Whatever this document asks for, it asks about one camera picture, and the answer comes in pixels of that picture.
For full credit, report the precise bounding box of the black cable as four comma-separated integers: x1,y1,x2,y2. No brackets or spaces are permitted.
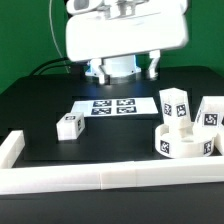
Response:
38,62,84,76
28,57,73,76

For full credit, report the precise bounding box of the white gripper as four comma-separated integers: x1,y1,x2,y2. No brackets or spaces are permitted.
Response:
66,0,188,84

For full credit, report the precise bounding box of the white marker tag sheet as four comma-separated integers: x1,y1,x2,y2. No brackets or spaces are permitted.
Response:
71,97,158,117

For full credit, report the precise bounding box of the white round stool seat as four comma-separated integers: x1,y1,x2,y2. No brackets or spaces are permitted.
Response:
155,124,216,159

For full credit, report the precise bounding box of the white cable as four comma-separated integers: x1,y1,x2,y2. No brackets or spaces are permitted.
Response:
48,0,71,74

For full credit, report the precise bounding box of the white U-shaped fence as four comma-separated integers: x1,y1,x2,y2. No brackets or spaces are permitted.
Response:
0,130,224,195

